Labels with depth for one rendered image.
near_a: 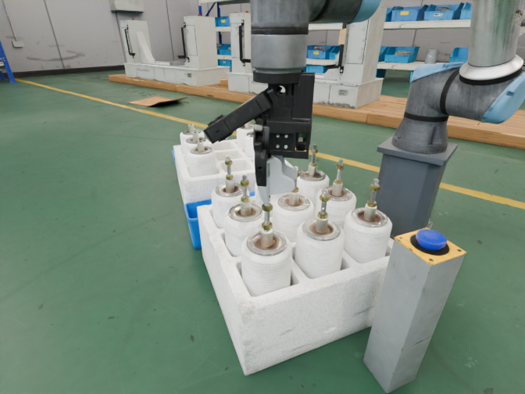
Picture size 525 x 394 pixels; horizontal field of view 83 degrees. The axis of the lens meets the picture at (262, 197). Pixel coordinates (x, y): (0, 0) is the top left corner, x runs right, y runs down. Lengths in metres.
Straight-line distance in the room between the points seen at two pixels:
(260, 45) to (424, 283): 0.39
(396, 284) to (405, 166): 0.50
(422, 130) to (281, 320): 0.65
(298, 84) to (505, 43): 0.52
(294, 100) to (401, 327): 0.40
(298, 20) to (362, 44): 2.23
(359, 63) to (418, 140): 1.74
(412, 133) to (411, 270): 0.53
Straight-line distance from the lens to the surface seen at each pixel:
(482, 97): 0.87
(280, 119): 0.43
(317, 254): 0.59
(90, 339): 0.82
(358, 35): 2.65
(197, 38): 3.83
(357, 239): 0.65
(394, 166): 0.98
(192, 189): 1.00
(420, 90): 0.95
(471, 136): 2.37
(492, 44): 0.84
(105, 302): 0.89
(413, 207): 1.01
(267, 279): 0.55
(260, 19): 0.42
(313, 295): 0.59
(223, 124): 0.45
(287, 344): 0.66
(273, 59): 0.41
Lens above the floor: 0.59
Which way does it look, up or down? 28 degrees down
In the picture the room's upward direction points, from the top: straight up
